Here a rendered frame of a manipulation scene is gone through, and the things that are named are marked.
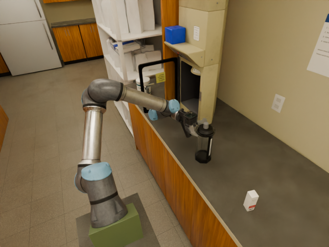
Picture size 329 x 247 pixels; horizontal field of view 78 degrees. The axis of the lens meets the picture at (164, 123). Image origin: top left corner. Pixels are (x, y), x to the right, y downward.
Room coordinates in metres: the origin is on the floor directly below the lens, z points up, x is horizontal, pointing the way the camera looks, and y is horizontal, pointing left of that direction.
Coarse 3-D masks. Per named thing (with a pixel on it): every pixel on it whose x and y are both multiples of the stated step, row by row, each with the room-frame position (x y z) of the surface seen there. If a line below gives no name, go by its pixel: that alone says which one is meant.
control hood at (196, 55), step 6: (174, 48) 1.31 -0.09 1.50; (180, 48) 1.27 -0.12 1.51; (186, 48) 1.27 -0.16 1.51; (192, 48) 1.26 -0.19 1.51; (198, 48) 1.25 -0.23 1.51; (186, 54) 1.18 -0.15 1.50; (192, 54) 1.17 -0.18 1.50; (198, 54) 1.19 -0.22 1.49; (204, 54) 1.20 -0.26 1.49; (192, 60) 1.18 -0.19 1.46; (198, 60) 1.19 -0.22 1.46; (198, 66) 1.21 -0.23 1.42
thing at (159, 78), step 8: (160, 64) 1.42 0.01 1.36; (168, 64) 1.45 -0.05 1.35; (144, 72) 1.37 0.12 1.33; (152, 72) 1.40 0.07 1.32; (160, 72) 1.42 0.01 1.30; (168, 72) 1.45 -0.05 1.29; (144, 80) 1.37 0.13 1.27; (152, 80) 1.39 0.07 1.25; (160, 80) 1.42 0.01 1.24; (168, 80) 1.45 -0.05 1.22; (144, 88) 1.37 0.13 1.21; (152, 88) 1.39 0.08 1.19; (160, 88) 1.42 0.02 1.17; (168, 88) 1.45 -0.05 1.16; (160, 96) 1.42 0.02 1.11; (168, 96) 1.45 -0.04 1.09
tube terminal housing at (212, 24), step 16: (192, 16) 1.34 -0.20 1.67; (208, 16) 1.21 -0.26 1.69; (224, 16) 1.27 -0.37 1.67; (192, 32) 1.33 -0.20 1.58; (208, 32) 1.21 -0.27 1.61; (224, 32) 1.41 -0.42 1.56; (208, 48) 1.21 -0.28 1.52; (192, 64) 1.32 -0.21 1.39; (208, 64) 1.22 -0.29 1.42; (208, 80) 1.22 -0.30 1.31; (208, 96) 1.23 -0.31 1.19; (208, 112) 1.23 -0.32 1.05
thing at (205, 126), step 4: (204, 124) 0.89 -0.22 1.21; (208, 124) 0.89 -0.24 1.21; (200, 128) 0.89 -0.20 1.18; (204, 128) 0.89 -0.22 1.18; (208, 128) 0.89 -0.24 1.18; (212, 128) 0.89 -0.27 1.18; (200, 132) 0.87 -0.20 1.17; (204, 132) 0.86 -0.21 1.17; (208, 132) 0.86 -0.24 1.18; (212, 132) 0.87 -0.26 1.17
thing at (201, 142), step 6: (198, 132) 0.87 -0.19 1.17; (198, 138) 0.88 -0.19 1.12; (204, 138) 0.85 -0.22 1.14; (198, 144) 0.87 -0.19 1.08; (204, 144) 0.85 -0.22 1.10; (198, 150) 0.87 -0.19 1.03; (204, 150) 0.85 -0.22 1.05; (198, 156) 0.87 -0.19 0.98; (204, 156) 0.85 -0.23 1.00; (210, 156) 0.87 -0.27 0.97
